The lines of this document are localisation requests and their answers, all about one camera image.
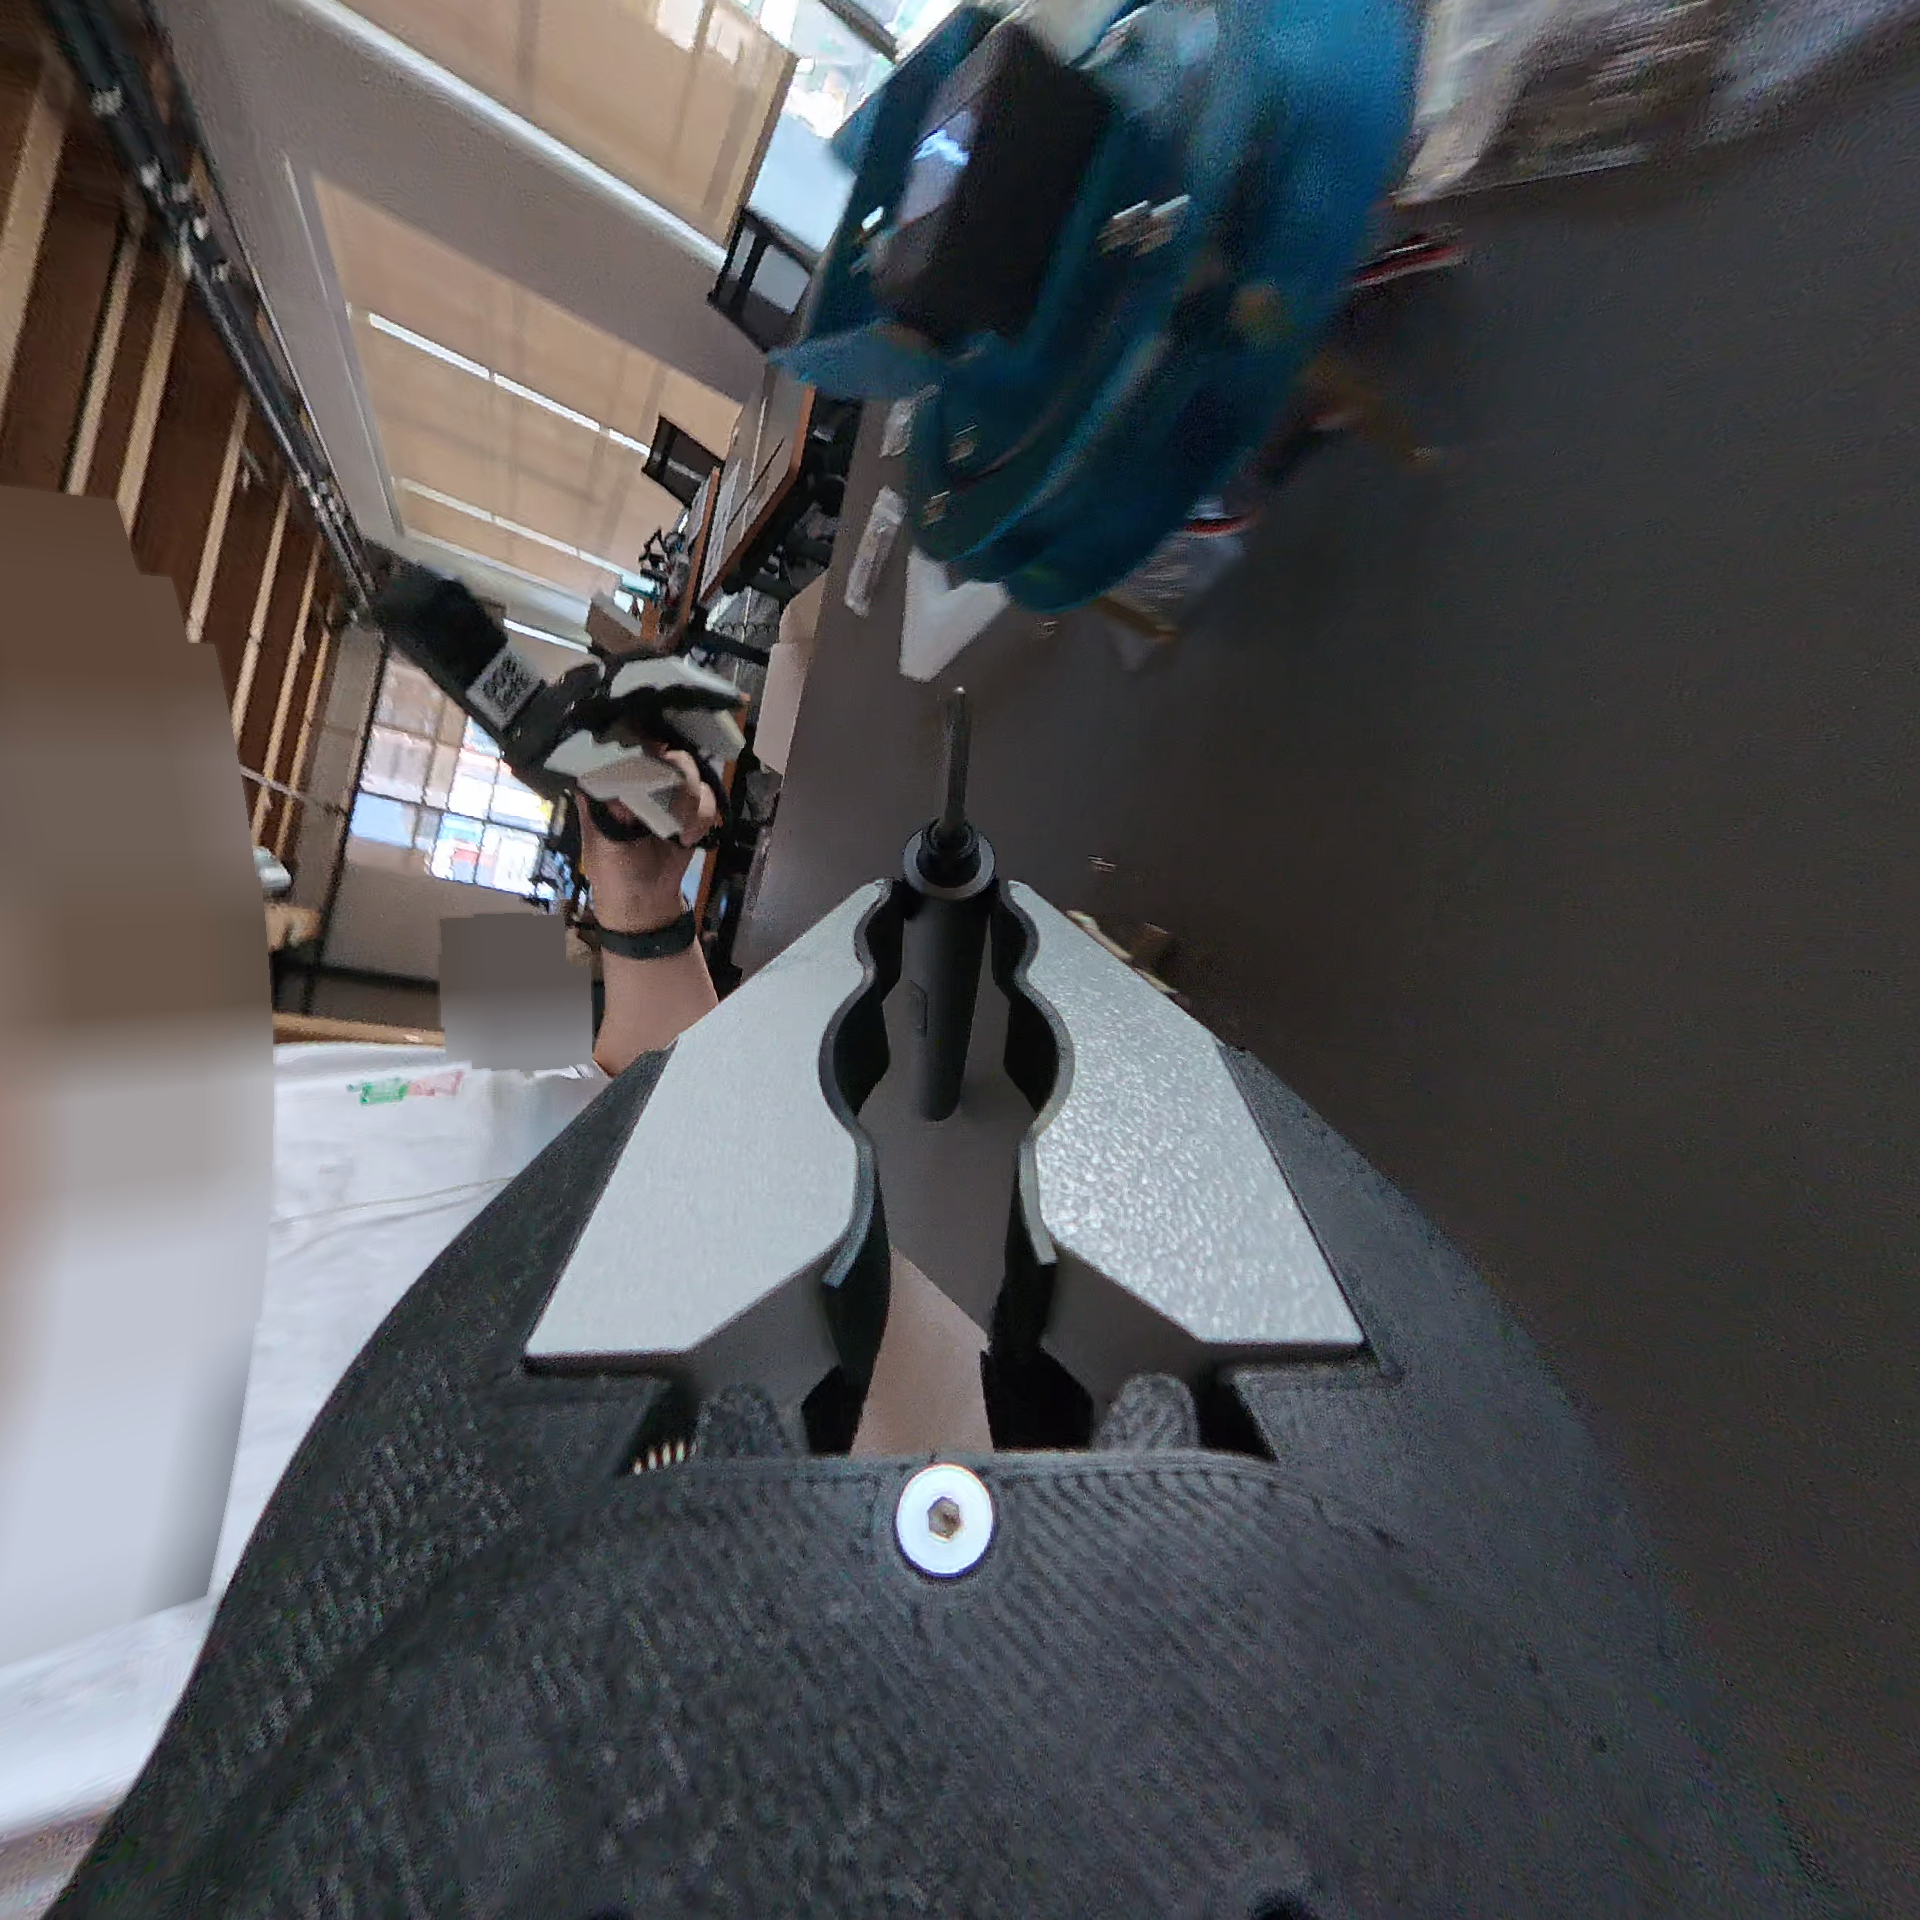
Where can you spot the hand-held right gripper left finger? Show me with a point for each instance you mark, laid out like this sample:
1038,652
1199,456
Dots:
702,1188

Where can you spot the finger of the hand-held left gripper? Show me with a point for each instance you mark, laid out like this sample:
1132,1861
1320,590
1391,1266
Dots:
709,738
659,690

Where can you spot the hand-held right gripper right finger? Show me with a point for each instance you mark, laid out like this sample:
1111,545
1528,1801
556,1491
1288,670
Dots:
1184,1198

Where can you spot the black screwdriver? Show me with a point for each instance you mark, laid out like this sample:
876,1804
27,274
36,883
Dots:
939,991

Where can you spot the blue toy robot arm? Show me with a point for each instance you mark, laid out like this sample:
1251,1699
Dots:
1082,346

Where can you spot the person's left forearm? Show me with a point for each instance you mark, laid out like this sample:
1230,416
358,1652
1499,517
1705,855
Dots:
650,1013

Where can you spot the dark grey desk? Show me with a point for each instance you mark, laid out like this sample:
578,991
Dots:
1576,1049

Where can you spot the person's left hand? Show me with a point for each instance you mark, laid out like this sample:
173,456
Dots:
659,879

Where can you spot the large grid window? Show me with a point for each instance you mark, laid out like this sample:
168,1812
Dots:
433,797

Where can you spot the black wrist watch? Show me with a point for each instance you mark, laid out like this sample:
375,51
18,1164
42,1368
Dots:
643,935

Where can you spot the small clear plastic bag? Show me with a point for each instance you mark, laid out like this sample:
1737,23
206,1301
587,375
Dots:
899,428
876,551

